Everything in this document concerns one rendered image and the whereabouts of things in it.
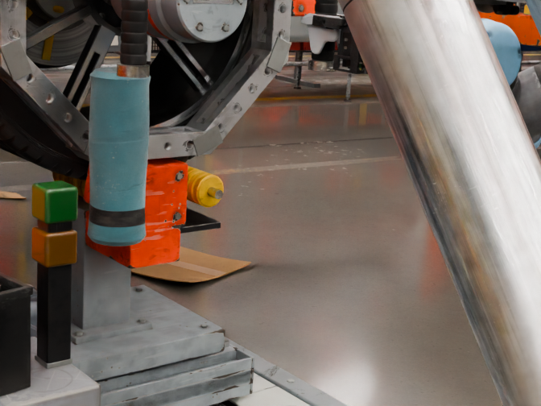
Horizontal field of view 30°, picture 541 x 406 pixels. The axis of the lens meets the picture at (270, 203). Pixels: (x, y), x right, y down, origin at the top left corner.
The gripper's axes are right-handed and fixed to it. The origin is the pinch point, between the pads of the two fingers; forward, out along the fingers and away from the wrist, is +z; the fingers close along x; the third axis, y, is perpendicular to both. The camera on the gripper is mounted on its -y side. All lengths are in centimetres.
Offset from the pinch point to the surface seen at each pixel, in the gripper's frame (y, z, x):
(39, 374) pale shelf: 38, -24, -58
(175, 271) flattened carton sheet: 82, 112, 50
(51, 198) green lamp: 18, -24, -57
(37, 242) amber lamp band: 23, -22, -57
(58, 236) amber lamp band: 22, -24, -56
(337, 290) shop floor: 83, 79, 83
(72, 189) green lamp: 17, -24, -54
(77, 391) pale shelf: 38, -30, -57
